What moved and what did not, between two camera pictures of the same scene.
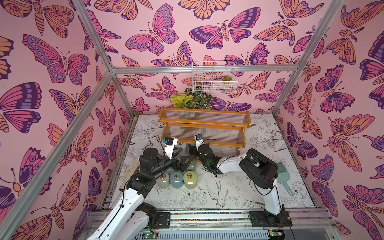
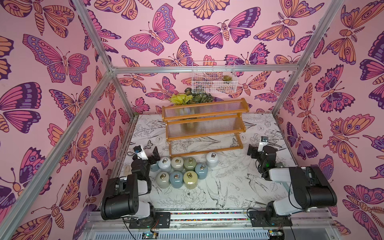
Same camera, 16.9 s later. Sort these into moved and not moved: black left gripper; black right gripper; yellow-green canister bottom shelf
Moved: black left gripper; black right gripper
Not moved: yellow-green canister bottom shelf
